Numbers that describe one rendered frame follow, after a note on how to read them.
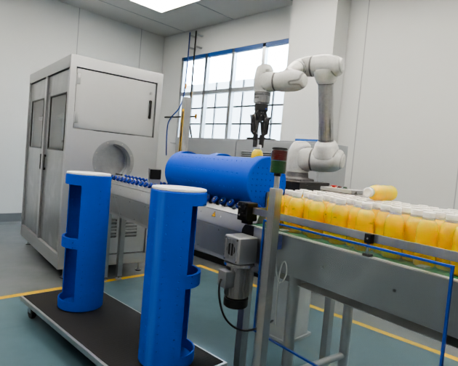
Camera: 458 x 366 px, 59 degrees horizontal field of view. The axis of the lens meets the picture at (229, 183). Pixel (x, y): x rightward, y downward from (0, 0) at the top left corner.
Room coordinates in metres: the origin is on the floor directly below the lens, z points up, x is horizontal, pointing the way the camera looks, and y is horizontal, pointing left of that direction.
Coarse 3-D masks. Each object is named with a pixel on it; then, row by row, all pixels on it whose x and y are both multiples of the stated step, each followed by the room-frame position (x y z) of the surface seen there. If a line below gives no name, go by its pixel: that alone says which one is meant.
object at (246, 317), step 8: (248, 304) 2.12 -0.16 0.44; (240, 312) 2.13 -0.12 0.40; (248, 312) 2.12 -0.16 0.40; (240, 320) 2.12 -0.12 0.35; (248, 320) 2.13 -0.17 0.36; (240, 328) 2.12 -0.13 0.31; (248, 328) 2.13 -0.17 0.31; (240, 336) 2.11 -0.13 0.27; (240, 344) 2.11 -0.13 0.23; (240, 352) 2.11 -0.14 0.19; (240, 360) 2.11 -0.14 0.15
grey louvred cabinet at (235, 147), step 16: (176, 144) 5.28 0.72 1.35; (192, 144) 5.06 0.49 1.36; (208, 144) 4.85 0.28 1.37; (224, 144) 4.66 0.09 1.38; (240, 144) 4.49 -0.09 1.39; (272, 144) 4.18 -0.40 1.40; (288, 144) 4.04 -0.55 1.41; (320, 176) 3.82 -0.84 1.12; (336, 176) 4.02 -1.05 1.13; (208, 256) 4.79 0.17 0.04
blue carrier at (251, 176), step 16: (176, 160) 2.69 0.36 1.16; (192, 160) 2.55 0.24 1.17; (208, 160) 2.43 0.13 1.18; (224, 160) 2.31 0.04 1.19; (240, 160) 2.21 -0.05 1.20; (256, 160) 2.12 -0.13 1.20; (176, 176) 2.65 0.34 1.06; (192, 176) 2.49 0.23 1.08; (208, 176) 2.36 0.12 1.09; (224, 176) 2.24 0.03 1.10; (240, 176) 2.13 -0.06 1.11; (256, 176) 2.12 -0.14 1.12; (272, 176) 2.19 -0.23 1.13; (208, 192) 2.42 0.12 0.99; (224, 192) 2.27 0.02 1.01; (240, 192) 2.14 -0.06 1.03; (256, 192) 2.12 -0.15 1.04
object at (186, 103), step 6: (186, 102) 3.47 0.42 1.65; (186, 108) 3.48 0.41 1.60; (186, 114) 3.48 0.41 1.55; (180, 120) 3.51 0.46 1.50; (186, 120) 3.48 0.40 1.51; (180, 126) 3.50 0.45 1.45; (186, 126) 3.48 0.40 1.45; (180, 132) 3.50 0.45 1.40; (186, 132) 3.49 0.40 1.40; (180, 138) 3.49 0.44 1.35; (186, 138) 3.49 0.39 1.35; (180, 144) 3.48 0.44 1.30; (186, 144) 3.49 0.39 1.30; (180, 150) 3.48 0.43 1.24; (186, 150) 3.50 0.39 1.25
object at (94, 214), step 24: (72, 192) 2.73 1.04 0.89; (96, 192) 2.57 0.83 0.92; (72, 216) 2.74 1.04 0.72; (96, 216) 2.58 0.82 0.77; (72, 240) 2.54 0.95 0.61; (96, 240) 2.58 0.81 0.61; (72, 264) 2.77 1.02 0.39; (96, 264) 2.59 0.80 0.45; (72, 288) 2.77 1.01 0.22; (96, 288) 2.61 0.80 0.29
